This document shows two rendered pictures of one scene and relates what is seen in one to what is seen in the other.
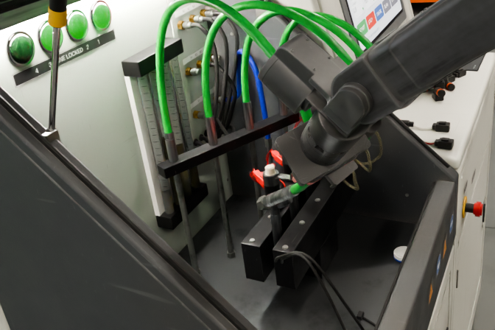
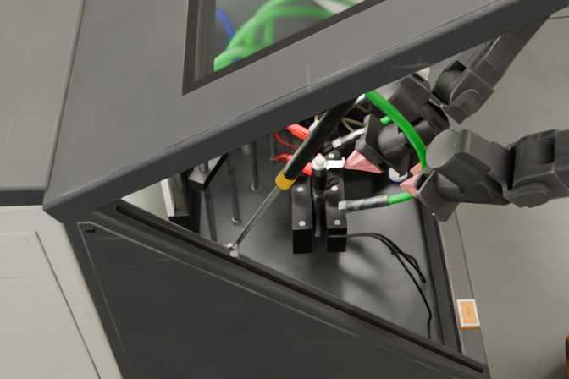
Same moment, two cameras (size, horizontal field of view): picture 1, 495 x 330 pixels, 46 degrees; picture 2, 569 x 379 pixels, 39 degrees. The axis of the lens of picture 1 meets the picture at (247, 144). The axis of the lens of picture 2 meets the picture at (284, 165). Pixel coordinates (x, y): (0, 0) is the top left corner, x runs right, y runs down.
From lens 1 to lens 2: 0.77 m
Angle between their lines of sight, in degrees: 34
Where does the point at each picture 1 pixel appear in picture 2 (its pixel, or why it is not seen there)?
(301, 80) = (475, 169)
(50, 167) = (252, 283)
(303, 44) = (474, 141)
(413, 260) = not seen: hidden behind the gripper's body
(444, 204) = not seen: hidden behind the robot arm
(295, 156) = (435, 201)
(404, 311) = (460, 252)
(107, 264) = (293, 332)
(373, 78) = (558, 182)
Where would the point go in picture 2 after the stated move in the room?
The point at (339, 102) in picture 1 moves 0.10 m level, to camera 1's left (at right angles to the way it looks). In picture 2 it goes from (527, 196) to (465, 233)
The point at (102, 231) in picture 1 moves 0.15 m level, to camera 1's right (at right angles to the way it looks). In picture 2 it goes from (298, 314) to (388, 263)
